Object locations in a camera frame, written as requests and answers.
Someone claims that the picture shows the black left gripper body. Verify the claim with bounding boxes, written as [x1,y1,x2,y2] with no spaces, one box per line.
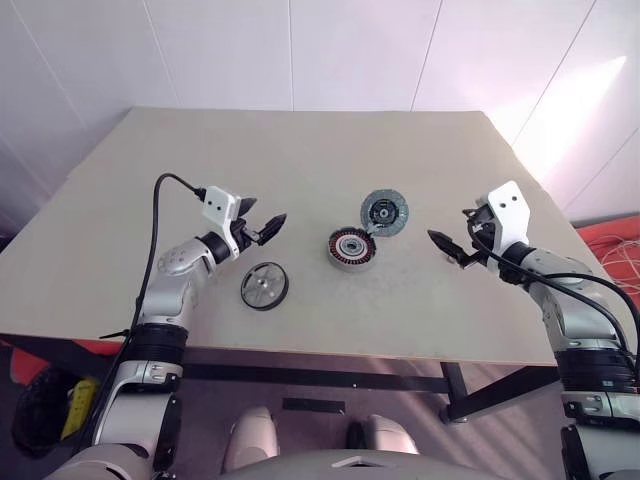
[229,215,265,254]

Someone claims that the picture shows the yellow plastic object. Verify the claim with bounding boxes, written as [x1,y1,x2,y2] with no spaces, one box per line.
[60,378,100,441]

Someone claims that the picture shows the orange floor mat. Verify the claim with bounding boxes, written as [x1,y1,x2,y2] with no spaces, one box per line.
[574,214,640,297]

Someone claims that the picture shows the black spoked motor cover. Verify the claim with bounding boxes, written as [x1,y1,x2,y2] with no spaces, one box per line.
[239,261,291,314]

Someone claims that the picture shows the white cord bundle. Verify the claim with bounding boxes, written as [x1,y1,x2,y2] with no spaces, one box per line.
[587,234,640,292]

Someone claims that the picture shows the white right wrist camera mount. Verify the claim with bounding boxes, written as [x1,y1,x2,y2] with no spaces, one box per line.
[487,180,531,274]

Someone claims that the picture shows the silver motor stator housing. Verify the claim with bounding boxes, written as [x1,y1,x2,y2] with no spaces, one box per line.
[324,225,377,275]

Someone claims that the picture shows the black round basket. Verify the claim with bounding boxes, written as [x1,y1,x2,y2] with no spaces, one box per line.
[9,367,109,459]

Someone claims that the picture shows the black metal table frame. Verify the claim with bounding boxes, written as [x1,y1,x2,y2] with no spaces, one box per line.
[0,332,564,426]

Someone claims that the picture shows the red cloth under table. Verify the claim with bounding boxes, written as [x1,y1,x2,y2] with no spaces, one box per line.
[0,338,126,387]

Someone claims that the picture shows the beige right robot leg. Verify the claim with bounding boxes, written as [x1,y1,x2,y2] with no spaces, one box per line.
[359,413,420,456]

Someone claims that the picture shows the beige left robot leg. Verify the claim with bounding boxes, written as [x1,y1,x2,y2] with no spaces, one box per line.
[222,405,280,471]

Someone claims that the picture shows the beige robot leg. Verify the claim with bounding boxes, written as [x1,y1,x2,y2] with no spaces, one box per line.
[222,405,280,471]
[359,413,420,456]

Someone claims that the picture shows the grey robot torso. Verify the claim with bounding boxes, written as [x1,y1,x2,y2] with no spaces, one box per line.
[52,442,569,480]

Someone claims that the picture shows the black floor tape strip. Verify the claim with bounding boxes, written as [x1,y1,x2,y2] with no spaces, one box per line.
[282,398,346,415]

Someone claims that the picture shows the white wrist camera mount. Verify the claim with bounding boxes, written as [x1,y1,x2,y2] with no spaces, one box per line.
[487,180,531,274]
[201,185,244,261]

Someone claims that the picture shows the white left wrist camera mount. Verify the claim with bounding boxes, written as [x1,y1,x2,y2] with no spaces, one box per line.
[201,185,244,261]

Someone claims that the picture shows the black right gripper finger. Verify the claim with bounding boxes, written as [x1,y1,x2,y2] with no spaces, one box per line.
[461,197,489,221]
[427,229,466,264]

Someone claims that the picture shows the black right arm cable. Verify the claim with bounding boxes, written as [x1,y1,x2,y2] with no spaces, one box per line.
[464,222,640,361]

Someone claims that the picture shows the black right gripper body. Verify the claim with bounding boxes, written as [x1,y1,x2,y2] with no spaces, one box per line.
[462,202,501,271]

